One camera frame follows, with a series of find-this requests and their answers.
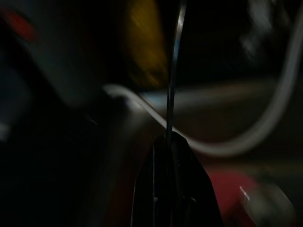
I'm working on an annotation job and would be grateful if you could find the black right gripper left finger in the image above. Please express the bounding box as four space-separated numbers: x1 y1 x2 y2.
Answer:
130 135 172 227

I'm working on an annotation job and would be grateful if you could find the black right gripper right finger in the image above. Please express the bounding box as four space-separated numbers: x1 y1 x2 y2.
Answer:
169 131 224 227

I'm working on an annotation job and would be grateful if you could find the thin metal utensil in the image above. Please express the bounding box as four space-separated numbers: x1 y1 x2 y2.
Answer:
165 0 188 142

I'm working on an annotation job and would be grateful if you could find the red plastic plate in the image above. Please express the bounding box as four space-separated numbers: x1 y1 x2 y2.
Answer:
205 170 261 227

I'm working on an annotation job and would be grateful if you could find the yellow cooking oil bottle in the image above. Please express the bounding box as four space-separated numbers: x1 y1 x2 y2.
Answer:
123 0 169 88

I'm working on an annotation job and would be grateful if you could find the grey jug with red sticker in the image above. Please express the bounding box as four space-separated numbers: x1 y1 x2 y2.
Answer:
0 0 105 107

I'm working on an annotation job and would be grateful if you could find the white flexible hose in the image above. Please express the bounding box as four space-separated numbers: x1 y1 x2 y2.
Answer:
103 23 303 158

